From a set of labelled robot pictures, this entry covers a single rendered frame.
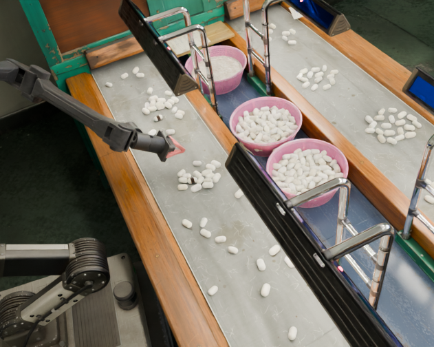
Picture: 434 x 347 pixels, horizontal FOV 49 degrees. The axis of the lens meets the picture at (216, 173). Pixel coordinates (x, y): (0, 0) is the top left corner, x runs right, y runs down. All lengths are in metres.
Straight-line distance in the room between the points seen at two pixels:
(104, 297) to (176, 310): 0.49
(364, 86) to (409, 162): 0.42
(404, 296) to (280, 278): 0.35
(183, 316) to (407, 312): 0.61
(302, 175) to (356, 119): 0.34
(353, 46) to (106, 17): 1.06
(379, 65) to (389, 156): 0.48
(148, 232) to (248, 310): 0.40
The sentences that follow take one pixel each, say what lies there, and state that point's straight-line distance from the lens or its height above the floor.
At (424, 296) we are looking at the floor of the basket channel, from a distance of 1.49.
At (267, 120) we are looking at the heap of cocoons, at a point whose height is 0.72.
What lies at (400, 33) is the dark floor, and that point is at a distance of 3.74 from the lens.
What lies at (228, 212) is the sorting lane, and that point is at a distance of 1.54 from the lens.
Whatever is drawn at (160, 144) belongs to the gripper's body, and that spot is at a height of 0.88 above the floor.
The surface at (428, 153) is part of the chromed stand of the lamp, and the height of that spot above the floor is 1.07.
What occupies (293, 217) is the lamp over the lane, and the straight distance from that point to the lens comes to 1.05.
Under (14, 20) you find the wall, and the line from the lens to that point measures 3.13.
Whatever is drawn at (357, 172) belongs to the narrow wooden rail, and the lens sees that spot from 1.64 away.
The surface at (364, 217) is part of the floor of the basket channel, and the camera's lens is 1.61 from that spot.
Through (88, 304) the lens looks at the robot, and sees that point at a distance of 1.79.
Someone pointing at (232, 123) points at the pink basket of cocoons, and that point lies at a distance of 1.82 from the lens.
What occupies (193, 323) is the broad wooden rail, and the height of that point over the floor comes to 0.76.
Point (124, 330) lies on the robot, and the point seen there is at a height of 0.47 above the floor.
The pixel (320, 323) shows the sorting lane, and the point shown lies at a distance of 1.33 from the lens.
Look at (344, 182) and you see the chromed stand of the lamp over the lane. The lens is 1.11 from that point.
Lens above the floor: 1.94
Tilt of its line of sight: 46 degrees down
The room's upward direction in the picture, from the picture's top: 11 degrees counter-clockwise
